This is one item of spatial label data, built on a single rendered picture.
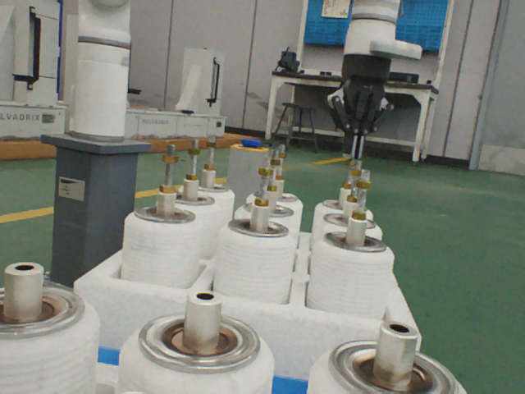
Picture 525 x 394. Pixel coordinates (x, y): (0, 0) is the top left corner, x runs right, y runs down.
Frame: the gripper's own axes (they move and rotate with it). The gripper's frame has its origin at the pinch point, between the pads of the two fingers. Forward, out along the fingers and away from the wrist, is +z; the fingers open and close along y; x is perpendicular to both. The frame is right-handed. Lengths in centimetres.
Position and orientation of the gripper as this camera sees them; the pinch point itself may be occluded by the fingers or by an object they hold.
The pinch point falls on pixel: (353, 146)
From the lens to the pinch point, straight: 83.6
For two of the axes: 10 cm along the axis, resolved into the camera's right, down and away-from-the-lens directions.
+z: -1.2, 9.8, 1.8
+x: 4.9, 2.1, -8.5
